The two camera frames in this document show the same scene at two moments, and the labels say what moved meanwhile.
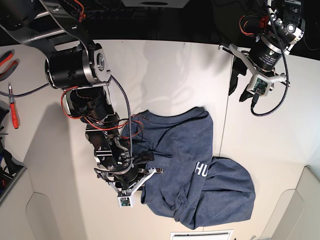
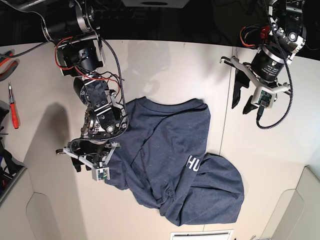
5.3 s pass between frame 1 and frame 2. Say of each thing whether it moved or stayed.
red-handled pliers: stayed
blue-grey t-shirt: moved
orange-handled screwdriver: stayed
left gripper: moved
